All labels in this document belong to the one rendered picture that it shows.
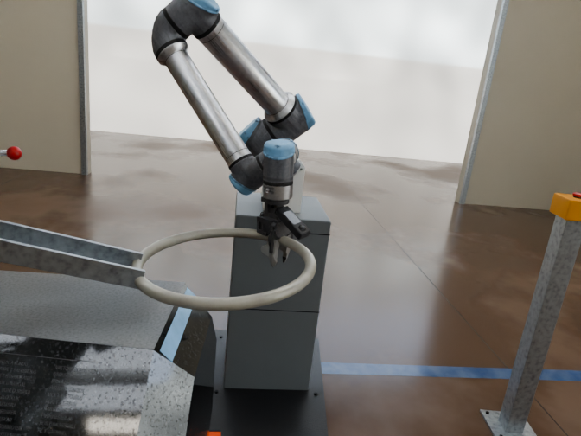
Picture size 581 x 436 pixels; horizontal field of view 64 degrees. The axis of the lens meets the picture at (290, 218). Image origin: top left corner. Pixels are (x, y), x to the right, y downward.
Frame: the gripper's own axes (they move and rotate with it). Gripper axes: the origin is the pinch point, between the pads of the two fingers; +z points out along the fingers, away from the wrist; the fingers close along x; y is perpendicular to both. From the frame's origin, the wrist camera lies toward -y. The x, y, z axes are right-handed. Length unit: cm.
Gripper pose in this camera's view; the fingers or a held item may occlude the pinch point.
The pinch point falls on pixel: (280, 261)
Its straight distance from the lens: 146.0
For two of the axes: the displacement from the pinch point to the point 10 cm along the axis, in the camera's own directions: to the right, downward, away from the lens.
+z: -0.4, 9.5, 3.0
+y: -7.6, -2.3, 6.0
